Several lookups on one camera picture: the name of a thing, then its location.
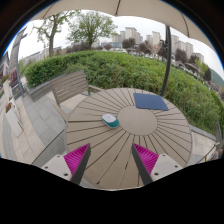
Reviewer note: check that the bare trunk tree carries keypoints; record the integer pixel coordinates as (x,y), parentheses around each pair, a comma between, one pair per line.
(51,26)

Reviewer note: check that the dark blue mouse pad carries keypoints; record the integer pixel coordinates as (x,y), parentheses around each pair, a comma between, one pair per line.
(149,101)

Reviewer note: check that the round slatted wooden table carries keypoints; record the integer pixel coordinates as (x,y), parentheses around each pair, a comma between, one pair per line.
(111,164)

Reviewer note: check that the green hedge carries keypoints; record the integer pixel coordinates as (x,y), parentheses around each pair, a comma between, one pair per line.
(200,105)

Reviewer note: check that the beige patio umbrella canopy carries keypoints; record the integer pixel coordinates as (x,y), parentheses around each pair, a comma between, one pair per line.
(156,10)

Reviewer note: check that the large leafy tree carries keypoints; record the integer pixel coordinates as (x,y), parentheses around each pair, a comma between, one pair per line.
(89,26)

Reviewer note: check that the white and teal computer mouse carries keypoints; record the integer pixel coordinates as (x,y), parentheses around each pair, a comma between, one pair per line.
(110,120)

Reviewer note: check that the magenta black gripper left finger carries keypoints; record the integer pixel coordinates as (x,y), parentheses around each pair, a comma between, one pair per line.
(71,166)

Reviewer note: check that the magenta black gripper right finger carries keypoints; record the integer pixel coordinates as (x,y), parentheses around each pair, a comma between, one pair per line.
(152,166)

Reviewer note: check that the grey slatted outdoor chair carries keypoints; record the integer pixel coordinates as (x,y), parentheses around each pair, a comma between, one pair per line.
(68,86)

